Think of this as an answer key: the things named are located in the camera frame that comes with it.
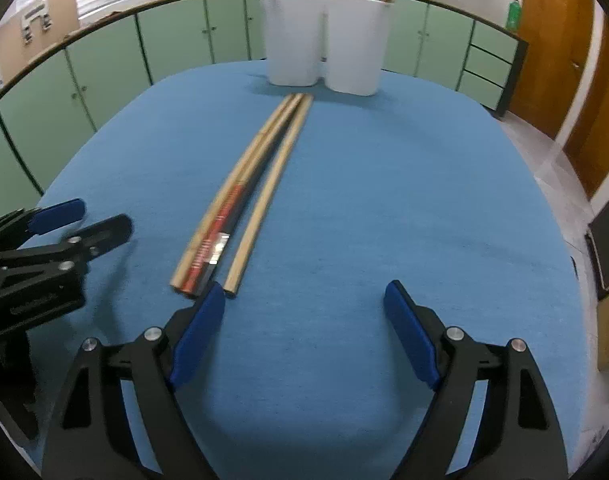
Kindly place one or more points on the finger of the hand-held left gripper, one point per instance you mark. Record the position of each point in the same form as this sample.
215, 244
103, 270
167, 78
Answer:
59, 215
107, 230

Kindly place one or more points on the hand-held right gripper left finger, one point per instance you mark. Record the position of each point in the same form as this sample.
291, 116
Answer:
199, 330

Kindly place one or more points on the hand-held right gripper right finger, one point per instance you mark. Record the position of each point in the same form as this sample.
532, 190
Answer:
409, 330

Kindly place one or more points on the dark red-ended chopstick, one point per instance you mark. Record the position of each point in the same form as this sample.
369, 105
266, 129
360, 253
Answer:
218, 253

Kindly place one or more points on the plain bamboo chopstick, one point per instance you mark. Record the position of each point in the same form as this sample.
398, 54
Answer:
273, 185
273, 121

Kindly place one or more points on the white double utensil holder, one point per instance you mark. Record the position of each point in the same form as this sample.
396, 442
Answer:
294, 40

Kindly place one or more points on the blue table mat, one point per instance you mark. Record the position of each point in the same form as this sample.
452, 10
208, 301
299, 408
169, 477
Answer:
364, 200

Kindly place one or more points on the green base cabinets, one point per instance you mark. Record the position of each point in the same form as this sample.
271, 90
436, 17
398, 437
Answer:
109, 50

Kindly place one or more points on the wooden door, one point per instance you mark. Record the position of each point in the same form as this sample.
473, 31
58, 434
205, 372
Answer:
604, 120
549, 50

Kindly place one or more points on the green bottle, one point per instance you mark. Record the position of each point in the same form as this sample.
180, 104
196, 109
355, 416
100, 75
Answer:
513, 16

